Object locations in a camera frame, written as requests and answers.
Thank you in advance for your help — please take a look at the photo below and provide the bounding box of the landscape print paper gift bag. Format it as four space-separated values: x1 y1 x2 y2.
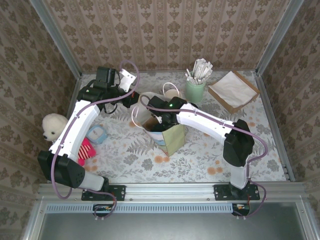
131 82 187 157

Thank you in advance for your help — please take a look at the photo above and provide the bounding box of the stack of green paper cups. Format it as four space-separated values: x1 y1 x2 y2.
164 89 183 100

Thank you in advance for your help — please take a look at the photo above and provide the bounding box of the pale green holder cup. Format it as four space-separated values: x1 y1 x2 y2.
184 72 206 104

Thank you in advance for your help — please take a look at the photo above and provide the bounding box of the small blue box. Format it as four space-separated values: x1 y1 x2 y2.
87 124 108 145

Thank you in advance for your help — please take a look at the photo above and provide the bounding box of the floral tablecloth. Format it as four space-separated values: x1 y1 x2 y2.
53 71 288 185

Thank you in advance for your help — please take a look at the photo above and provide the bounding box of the bundle of paper-wrapped straws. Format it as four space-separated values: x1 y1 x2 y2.
184 58 214 83

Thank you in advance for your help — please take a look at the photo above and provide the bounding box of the white seal plush toy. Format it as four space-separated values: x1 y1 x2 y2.
41 113 70 144

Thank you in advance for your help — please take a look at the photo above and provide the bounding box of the pink striped sock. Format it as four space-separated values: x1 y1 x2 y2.
77 137 97 166

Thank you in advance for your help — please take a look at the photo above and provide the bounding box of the stack of white napkins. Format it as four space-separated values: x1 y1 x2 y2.
208 72 258 110

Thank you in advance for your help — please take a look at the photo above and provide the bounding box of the brown cardboard napkin tray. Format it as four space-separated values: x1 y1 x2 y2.
207 70 261 115

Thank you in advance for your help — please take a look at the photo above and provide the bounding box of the grey metal sheet panel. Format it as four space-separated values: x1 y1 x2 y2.
23 199 316 240

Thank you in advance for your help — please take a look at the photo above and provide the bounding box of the black connector housing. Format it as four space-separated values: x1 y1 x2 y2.
92 203 117 218
231 202 251 217

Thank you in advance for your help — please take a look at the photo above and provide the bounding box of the aluminium side rail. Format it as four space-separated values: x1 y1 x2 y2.
47 73 84 183
254 71 297 183

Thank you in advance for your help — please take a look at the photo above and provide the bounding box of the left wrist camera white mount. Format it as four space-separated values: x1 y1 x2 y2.
118 68 138 92

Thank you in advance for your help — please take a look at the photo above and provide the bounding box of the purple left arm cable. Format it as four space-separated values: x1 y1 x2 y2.
51 59 141 222

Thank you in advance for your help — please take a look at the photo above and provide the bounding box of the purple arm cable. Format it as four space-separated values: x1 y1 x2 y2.
139 94 270 221
51 59 141 222

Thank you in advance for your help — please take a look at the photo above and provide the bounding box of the aluminium frame post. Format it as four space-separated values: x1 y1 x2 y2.
254 0 306 76
29 0 84 79

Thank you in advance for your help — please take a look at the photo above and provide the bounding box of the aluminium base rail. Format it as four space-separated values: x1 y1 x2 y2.
37 182 306 201

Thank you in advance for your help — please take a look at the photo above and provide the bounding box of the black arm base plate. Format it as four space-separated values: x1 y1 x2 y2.
213 184 261 202
81 184 126 202

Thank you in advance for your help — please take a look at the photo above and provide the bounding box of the white slotted cable duct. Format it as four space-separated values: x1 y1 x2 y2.
46 202 232 214

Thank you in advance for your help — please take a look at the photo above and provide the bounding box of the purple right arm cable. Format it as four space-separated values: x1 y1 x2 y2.
139 94 270 221

